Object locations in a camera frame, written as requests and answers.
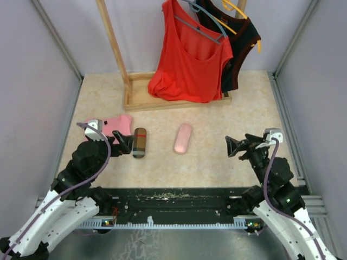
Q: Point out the yellow plastic hanger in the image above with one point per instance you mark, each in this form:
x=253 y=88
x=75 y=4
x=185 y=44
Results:
x=239 y=8

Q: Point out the wooden clothes rack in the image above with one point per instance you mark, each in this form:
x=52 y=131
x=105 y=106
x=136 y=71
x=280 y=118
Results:
x=136 y=96

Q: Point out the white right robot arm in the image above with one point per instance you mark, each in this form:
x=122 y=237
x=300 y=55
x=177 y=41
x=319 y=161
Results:
x=275 y=200

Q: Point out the black maroon-trimmed tank top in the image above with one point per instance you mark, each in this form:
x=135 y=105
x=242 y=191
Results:
x=242 y=36

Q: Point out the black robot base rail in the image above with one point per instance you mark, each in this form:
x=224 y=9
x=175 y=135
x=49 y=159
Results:
x=175 y=209

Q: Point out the red tank top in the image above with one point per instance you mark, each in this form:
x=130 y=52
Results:
x=192 y=59

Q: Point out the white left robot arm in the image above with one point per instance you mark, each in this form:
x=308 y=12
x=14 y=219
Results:
x=70 y=200

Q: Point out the grey-blue plastic hanger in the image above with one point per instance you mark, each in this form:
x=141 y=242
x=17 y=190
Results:
x=203 y=24

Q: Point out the pink glasses case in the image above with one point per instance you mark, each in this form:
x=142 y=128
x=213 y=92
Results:
x=183 y=138

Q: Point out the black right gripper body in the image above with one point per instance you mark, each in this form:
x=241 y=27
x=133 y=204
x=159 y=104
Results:
x=256 y=156

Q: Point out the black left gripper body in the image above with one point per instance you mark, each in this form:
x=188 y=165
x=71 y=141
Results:
x=116 y=149

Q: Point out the plaid brown glasses case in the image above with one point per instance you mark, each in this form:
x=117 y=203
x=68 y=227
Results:
x=139 y=144

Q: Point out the folded pink t-shirt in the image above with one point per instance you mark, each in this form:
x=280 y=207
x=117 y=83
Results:
x=121 y=123

